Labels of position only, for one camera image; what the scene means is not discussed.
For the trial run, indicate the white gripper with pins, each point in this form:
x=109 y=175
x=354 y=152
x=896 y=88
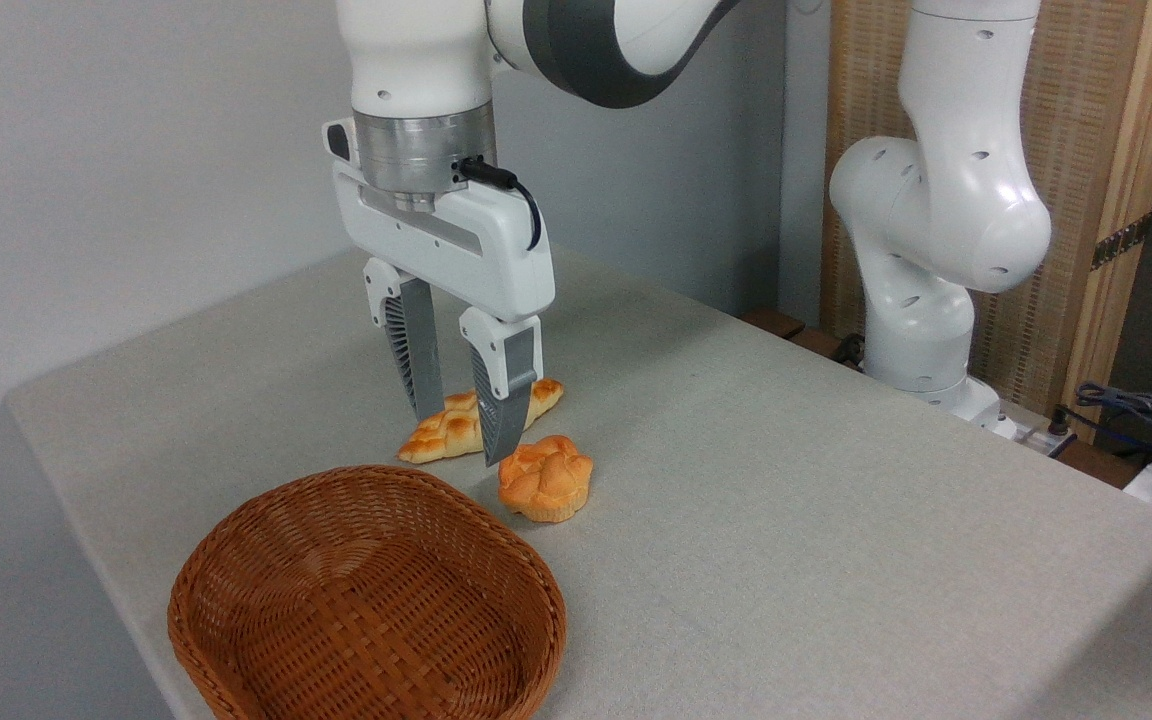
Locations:
x=456 y=250

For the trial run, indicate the round flower-shaped bread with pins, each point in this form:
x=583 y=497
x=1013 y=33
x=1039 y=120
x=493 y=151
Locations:
x=544 y=480

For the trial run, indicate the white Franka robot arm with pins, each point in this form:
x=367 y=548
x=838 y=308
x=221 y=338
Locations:
x=936 y=200

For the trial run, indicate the long braided bread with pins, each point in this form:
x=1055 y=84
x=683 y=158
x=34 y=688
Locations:
x=446 y=432

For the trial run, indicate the brown woven wicker basket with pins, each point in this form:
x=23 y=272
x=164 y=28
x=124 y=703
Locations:
x=366 y=600

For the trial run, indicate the brown wooden board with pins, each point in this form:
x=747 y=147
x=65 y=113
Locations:
x=786 y=328

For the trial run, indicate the dark metal screen hinge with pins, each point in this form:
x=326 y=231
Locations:
x=1121 y=242

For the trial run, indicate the bamboo screen with wooden frame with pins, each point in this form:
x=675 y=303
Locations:
x=1076 y=100

